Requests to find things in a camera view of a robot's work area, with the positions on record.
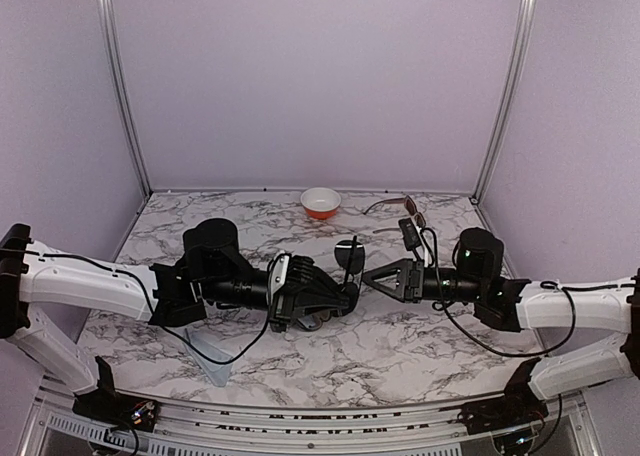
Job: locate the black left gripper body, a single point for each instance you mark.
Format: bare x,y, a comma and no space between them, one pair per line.
283,308

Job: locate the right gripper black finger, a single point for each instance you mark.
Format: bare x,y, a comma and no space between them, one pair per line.
390,269
390,286

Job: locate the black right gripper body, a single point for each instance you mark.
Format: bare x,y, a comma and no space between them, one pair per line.
415,295

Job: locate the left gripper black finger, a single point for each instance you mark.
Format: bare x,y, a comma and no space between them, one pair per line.
320,285
308,306

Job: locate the brown striped glasses case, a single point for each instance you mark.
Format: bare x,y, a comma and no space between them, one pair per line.
313,322

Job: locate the black aviator sunglasses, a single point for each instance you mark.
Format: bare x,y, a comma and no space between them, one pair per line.
350,256

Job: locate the black woven glasses case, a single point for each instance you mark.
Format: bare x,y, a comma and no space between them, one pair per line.
351,291

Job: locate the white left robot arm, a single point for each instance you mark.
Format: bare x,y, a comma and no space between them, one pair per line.
211,271

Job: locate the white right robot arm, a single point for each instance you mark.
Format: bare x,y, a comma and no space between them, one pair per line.
514,305

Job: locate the brown translucent sunglasses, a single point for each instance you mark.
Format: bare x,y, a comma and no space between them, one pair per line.
407,203

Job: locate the white bowl orange outside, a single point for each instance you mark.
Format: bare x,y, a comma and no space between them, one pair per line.
320,203

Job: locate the light blue cleaning cloth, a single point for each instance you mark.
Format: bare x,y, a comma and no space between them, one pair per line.
203,347

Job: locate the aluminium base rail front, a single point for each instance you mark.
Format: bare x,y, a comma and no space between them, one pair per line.
454,427

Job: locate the aluminium frame post right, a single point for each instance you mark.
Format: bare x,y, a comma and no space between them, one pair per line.
515,67

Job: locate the aluminium frame post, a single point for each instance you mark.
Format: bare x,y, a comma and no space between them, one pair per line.
515,67
116,69

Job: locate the aluminium frame post left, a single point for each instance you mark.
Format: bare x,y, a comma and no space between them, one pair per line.
116,69

